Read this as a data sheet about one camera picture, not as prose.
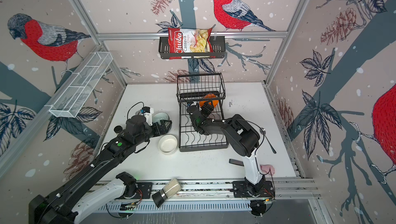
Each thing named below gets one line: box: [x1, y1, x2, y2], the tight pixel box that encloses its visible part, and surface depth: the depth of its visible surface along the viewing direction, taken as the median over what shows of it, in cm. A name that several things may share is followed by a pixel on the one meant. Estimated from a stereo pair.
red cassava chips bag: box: [168, 27, 216, 60], surface depth 89 cm
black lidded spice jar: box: [113, 125, 123, 136], surface depth 87 cm
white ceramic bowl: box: [157, 134, 179, 156], surface depth 89 cm
